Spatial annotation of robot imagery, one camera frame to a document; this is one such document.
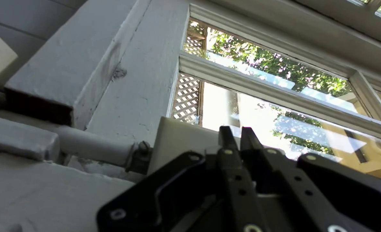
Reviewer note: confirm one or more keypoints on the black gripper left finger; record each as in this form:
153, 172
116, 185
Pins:
236, 194

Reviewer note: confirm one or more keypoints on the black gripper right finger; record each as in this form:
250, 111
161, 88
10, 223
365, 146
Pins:
293, 194

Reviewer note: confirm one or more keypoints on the narrow white framed window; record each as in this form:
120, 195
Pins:
262, 88

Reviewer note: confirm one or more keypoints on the white painted conduit pipe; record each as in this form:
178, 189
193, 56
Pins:
94, 144

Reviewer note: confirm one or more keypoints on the white painted conduit box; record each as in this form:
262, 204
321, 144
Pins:
16, 137

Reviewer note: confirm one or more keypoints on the white lattice panel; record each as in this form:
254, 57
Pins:
187, 98

